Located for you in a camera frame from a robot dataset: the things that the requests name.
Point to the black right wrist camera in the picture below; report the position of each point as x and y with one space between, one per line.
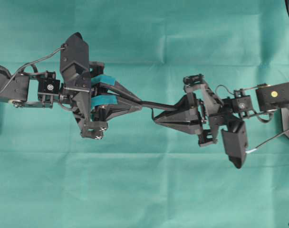
235 142

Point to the black velcro strip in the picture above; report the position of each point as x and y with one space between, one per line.
158 105

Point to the green table cloth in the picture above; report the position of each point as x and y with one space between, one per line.
142 175

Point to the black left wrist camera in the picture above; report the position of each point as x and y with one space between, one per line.
74 61

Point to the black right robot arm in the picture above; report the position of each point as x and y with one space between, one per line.
270 99

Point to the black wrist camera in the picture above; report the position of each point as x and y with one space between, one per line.
74 61
235 142

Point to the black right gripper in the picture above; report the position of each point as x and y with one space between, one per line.
214 111

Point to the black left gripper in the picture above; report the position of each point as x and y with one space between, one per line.
76 96

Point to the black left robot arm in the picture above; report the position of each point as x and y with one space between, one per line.
33 89

